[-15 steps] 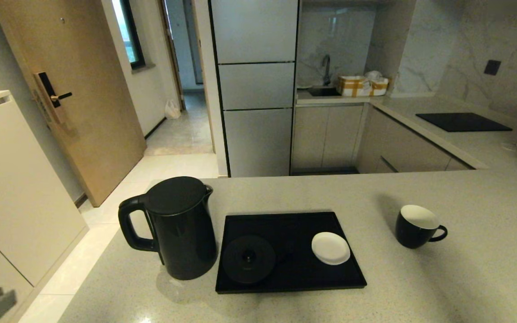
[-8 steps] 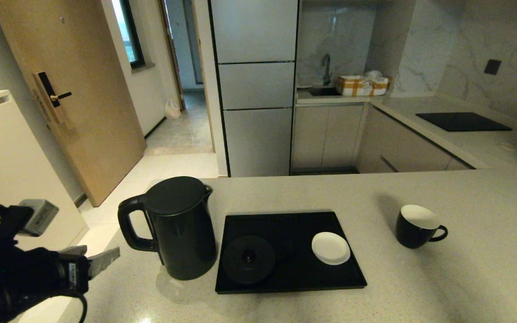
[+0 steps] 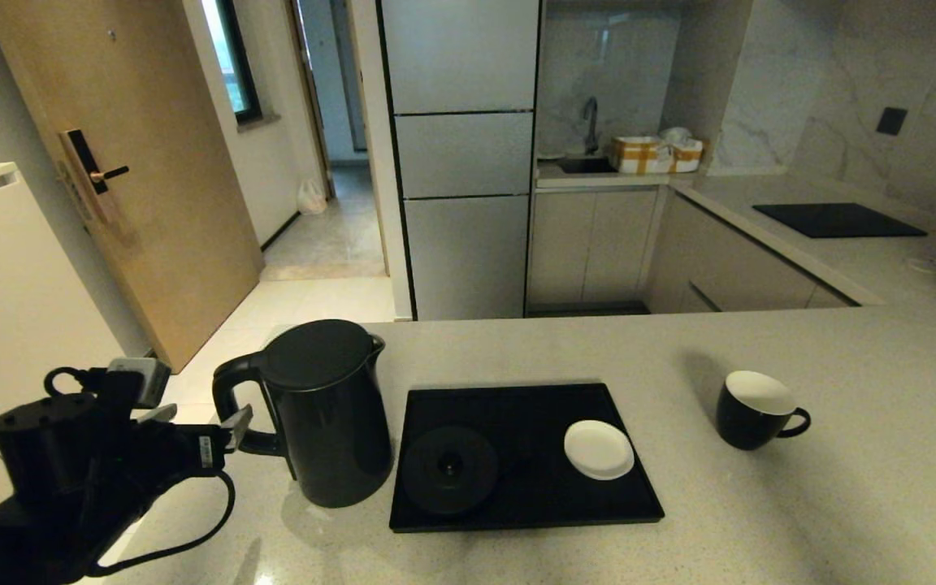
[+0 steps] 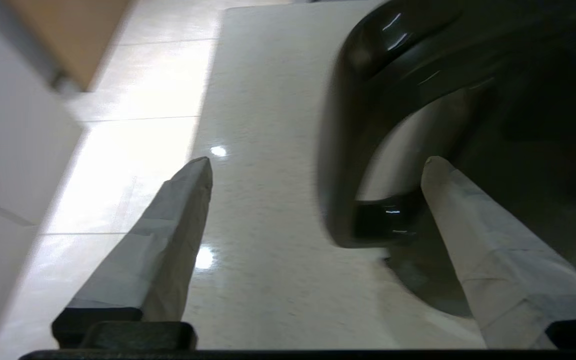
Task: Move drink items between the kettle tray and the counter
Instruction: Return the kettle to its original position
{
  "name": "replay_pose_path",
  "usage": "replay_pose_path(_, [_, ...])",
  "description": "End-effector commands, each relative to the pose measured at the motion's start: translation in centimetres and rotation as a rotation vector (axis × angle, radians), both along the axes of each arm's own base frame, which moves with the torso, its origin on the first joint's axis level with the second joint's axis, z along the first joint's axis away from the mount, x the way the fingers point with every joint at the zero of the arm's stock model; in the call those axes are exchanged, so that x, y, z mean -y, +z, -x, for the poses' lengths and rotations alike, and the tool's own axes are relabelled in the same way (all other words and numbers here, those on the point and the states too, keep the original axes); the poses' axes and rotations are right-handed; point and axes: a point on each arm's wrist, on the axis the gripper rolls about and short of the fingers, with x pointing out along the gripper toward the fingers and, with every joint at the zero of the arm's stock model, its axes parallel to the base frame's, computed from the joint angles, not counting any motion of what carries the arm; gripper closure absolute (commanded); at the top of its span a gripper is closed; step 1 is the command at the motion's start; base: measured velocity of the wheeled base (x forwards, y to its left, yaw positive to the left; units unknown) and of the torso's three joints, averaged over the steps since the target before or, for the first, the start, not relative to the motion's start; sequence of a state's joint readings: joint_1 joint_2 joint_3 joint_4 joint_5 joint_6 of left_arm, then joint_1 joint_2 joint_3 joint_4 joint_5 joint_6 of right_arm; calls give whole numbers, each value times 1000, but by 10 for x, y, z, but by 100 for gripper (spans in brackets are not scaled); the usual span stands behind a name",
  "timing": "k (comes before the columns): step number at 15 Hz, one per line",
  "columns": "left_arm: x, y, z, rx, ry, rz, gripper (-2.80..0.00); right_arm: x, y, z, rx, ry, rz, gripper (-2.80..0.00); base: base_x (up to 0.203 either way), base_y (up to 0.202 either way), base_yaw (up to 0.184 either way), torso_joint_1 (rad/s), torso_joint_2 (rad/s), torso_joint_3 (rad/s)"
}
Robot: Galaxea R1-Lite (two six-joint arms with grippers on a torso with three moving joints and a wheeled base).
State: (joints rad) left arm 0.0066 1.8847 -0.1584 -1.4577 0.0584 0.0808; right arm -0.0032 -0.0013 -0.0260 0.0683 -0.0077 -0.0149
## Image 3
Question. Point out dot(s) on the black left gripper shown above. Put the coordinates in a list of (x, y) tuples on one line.
[(159, 455)]

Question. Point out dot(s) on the black electric kettle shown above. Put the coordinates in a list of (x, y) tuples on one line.
[(330, 422)]

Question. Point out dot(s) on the black mug white inside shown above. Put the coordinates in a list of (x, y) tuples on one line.
[(751, 418)]

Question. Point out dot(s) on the black round kettle base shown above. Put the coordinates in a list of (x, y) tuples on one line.
[(450, 471)]

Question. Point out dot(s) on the white tall cabinet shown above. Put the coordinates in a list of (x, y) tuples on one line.
[(21, 309)]

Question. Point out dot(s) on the white plastic bag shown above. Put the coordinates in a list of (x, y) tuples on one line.
[(313, 198)]

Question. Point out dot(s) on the light wooden door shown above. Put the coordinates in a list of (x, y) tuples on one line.
[(151, 162)]

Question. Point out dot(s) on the black rectangular serving tray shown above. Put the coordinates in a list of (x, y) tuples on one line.
[(533, 406)]

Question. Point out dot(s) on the dark framed window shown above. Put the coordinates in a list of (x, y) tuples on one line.
[(234, 57)]

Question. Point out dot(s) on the silver refrigerator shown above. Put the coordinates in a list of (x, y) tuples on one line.
[(464, 162)]

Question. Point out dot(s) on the white round saucer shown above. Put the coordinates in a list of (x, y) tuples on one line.
[(598, 449)]

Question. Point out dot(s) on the beige kitchen base cabinets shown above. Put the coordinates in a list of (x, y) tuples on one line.
[(598, 244)]

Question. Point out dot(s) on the dark kitchen sink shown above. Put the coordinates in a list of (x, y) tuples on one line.
[(586, 165)]

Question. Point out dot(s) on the metal sink faucet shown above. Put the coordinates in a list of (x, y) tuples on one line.
[(592, 122)]

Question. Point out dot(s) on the cardboard box yellow tape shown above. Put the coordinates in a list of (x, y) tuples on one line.
[(637, 155)]

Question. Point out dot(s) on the cardboard box with white bag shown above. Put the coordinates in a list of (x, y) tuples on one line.
[(686, 152)]

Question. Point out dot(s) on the black induction cooktop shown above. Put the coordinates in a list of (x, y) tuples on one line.
[(838, 219)]

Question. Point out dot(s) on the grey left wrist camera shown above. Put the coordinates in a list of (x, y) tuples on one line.
[(139, 380)]

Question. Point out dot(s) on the black wall socket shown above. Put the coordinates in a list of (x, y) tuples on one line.
[(891, 121)]

